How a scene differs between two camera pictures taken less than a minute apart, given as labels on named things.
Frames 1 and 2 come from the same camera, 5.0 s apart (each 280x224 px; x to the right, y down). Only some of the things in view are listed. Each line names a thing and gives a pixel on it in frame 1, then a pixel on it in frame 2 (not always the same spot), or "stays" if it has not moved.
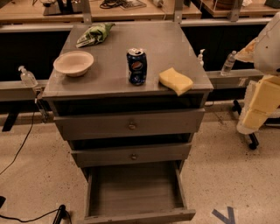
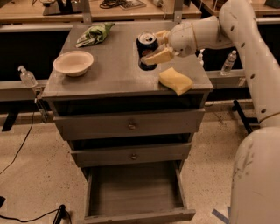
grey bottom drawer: x=123 y=191 stays
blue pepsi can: x=136 y=63 -> x=146 y=41
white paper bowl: x=73 y=63 stays
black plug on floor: x=59 y=217 stays
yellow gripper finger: x=255 y=118 -> x=162 y=36
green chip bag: x=96 y=34 stays
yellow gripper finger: x=266 y=98 -> x=162 y=55
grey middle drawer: x=134 y=155 stays
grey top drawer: x=132 y=124 stays
